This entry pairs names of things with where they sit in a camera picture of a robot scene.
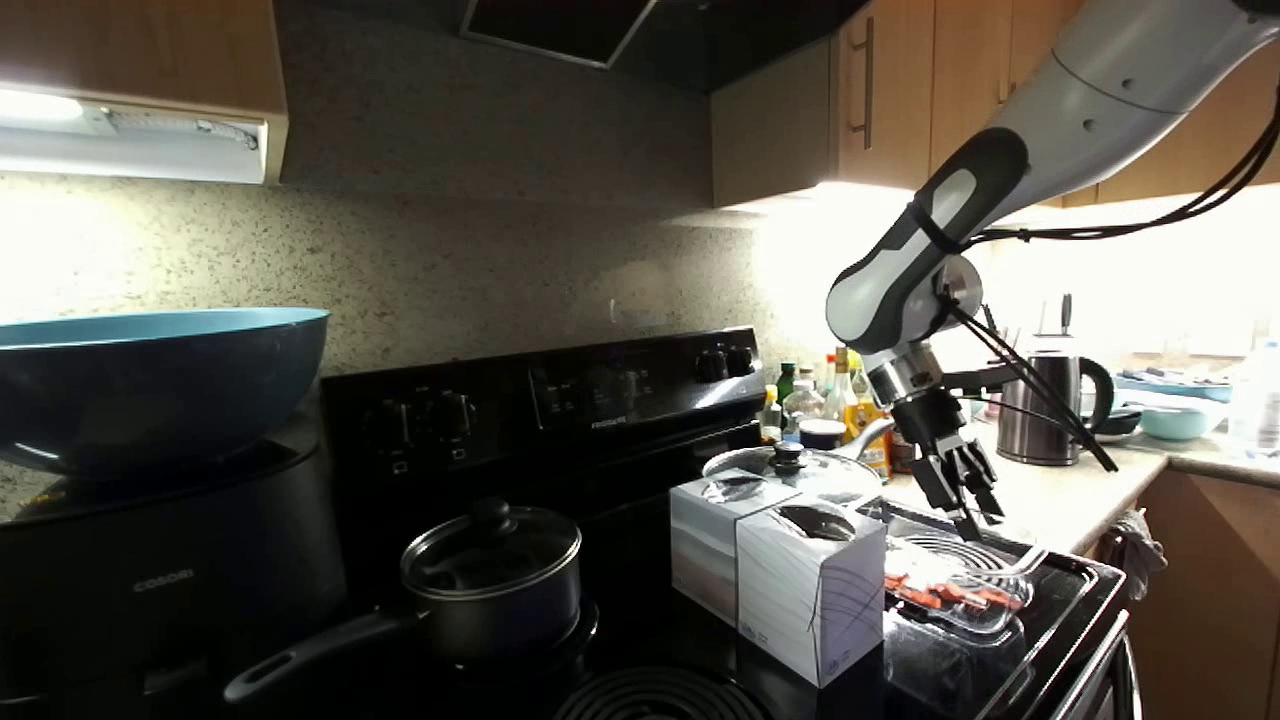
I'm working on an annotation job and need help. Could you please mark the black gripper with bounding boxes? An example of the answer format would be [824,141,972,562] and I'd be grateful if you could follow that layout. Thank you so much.
[864,340,1012,542]

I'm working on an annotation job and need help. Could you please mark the clear plastic container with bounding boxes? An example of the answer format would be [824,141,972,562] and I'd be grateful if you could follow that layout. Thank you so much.
[878,496,1054,641]

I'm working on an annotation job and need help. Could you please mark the red orange snack pieces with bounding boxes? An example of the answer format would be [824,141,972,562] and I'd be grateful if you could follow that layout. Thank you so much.
[885,571,1034,626]

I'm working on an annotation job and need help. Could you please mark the small teal bowl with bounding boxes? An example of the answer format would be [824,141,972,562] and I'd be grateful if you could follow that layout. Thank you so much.
[1137,397,1215,444]

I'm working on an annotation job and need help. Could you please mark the large blue bowl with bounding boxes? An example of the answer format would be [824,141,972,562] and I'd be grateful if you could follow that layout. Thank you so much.
[0,309,333,488]

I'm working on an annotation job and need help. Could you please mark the steel electric kettle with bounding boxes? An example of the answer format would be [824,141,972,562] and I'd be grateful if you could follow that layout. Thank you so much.
[993,334,1119,473]

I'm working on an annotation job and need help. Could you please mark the tall yellow label sauce bottle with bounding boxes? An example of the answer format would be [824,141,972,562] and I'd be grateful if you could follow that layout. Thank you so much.
[833,348,889,454]

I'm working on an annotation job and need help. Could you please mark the dark can with white lid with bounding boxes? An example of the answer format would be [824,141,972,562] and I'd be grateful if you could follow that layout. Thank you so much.
[796,418,851,455]

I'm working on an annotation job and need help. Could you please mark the dark hanging dish towel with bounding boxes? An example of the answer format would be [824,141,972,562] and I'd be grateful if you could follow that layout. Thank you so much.
[1102,513,1171,613]

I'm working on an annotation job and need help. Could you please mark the green cap bottle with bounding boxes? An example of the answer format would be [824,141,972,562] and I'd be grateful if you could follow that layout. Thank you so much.
[769,361,810,454]

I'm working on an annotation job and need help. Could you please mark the wooden lower cabinet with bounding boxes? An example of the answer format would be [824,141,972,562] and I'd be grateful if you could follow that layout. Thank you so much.
[1133,464,1280,720]

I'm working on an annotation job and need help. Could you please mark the clear plastic water bottle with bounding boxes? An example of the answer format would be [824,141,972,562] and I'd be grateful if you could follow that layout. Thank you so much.
[1226,326,1280,464]

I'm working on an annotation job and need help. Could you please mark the black electric stove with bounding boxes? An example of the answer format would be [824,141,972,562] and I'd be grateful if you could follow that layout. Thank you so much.
[315,326,1137,720]

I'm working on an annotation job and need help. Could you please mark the glass pot lid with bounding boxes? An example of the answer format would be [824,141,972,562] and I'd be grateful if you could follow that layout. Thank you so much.
[395,496,588,600]

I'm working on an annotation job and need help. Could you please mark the range hood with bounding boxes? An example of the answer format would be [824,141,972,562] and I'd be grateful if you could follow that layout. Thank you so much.
[458,0,666,72]

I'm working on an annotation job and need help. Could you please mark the black countertop appliance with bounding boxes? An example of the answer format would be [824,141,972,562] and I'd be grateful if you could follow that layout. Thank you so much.
[0,419,351,720]

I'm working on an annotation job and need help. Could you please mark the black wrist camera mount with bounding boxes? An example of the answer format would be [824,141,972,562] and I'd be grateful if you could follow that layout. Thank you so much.
[947,361,1028,402]

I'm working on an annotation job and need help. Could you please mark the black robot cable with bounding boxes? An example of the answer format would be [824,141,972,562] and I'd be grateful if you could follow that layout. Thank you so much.
[932,75,1280,481]

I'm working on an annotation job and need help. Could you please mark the wooden upper cabinet with handle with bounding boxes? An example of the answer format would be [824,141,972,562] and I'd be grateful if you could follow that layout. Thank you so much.
[709,0,1280,214]

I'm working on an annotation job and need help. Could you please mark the black saucepan with handle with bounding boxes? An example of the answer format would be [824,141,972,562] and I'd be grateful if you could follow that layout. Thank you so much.
[220,496,592,709]

